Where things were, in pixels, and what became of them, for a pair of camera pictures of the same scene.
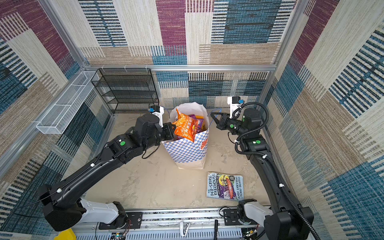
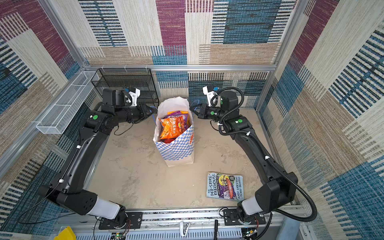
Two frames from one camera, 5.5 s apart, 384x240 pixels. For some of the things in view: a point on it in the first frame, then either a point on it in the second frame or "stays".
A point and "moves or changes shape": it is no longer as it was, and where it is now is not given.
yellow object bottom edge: (68, 234) stays
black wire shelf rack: (126, 90) stays
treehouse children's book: (224, 186) stays
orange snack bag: (186, 127) moves or changes shape
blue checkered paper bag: (189, 142) moves or changes shape
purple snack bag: (200, 122) → (185, 114)
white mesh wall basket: (55, 121) stays
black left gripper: (169, 133) → (142, 108)
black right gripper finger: (212, 114) → (196, 110)
